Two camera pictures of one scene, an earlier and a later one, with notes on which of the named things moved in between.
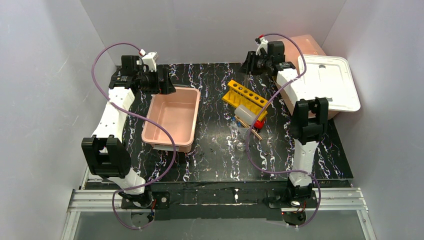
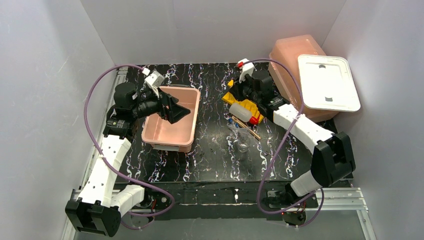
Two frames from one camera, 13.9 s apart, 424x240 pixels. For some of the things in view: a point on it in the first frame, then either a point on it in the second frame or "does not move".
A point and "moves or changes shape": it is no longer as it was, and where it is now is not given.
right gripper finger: x=248 y=65 → x=237 y=90
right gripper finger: x=258 y=68 → x=249 y=95
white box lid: x=330 y=77 does not move
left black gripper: x=161 y=79 → x=162 y=105
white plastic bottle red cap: x=249 y=116 moves or changes shape
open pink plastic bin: x=179 y=111 does not move
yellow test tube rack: x=238 y=94 does not move
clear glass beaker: x=241 y=145 does not move
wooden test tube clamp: x=252 y=130 does not move
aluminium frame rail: x=332 y=199 does not move
